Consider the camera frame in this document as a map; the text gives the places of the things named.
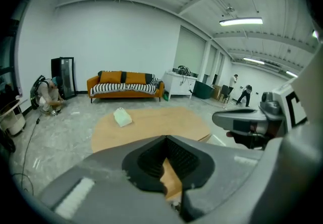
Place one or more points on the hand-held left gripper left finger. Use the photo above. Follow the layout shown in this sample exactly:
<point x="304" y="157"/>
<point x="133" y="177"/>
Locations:
<point x="106" y="187"/>

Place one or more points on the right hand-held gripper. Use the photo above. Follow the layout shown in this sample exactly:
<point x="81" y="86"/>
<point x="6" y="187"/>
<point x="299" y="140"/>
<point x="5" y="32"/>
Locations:
<point x="285" y="112"/>

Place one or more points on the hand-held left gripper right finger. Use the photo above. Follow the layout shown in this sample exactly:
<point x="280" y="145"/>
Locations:
<point x="227" y="180"/>

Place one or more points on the wooden coffee table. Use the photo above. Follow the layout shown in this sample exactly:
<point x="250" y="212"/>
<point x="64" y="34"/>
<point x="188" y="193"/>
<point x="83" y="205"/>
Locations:
<point x="156" y="122"/>

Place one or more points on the person's right hand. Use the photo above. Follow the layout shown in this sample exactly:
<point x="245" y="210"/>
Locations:
<point x="248" y="141"/>

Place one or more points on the black chair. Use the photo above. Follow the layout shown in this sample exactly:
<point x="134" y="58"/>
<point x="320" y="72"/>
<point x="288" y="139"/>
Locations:
<point x="224" y="93"/>

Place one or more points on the cardboard box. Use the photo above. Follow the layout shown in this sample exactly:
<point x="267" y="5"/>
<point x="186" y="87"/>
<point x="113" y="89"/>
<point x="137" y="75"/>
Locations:
<point x="216" y="91"/>

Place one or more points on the dark green round tub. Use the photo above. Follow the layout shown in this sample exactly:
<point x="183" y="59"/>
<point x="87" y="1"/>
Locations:
<point x="203" y="90"/>

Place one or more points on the white cabinet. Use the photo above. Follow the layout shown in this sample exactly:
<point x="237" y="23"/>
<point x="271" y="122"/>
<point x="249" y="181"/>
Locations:
<point x="180" y="86"/>

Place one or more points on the narrow white roller blind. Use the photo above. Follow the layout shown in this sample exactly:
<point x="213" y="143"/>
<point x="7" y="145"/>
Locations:
<point x="210" y="61"/>
<point x="220" y="64"/>

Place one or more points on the green bottle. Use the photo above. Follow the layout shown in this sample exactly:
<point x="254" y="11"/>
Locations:
<point x="166" y="96"/>

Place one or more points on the white ceiling tube light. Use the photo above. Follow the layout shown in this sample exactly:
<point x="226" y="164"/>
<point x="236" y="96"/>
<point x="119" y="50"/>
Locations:
<point x="239" y="21"/>
<point x="292" y="74"/>
<point x="253" y="60"/>
<point x="315" y="34"/>

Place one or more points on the white tissue pack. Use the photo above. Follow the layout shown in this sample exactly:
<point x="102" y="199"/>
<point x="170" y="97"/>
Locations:
<point x="122" y="117"/>

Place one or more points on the wide white roller blind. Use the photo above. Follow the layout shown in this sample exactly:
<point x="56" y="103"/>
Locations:
<point x="189" y="51"/>

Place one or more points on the orange sofa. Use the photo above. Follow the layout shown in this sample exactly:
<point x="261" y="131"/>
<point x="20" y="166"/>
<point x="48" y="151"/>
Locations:
<point x="126" y="94"/>

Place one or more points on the orange cushion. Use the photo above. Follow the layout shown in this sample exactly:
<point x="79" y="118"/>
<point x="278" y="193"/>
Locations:
<point x="111" y="77"/>
<point x="135" y="78"/>

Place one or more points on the black white striped blanket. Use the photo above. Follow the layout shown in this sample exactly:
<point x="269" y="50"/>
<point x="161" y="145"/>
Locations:
<point x="121" y="88"/>

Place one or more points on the white round side table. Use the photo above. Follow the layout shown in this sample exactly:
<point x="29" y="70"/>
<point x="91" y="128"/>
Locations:
<point x="15" y="122"/>

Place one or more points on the black glass-door fridge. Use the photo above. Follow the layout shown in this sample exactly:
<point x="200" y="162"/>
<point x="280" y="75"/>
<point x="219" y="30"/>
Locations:
<point x="63" y="79"/>

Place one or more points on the black framed glass door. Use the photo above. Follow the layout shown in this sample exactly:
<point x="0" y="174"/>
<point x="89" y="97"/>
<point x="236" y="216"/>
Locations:
<point x="10" y="76"/>

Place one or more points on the grey gripper fisheye camera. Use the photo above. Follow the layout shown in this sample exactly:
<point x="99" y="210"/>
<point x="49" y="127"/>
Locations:
<point x="268" y="102"/>

